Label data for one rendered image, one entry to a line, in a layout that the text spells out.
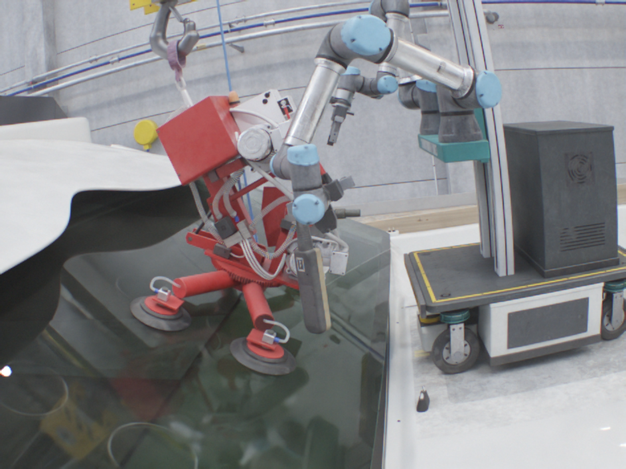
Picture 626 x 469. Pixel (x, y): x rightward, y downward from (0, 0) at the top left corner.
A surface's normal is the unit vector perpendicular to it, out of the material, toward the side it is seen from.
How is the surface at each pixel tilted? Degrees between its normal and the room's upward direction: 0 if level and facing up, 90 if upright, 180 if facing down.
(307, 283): 90
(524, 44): 90
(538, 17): 90
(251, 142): 81
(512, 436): 5
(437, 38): 90
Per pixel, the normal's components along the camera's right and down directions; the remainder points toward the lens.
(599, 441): -0.16, -0.89
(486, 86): 0.49, 0.17
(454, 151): -0.06, 0.21
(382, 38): 0.25, 0.11
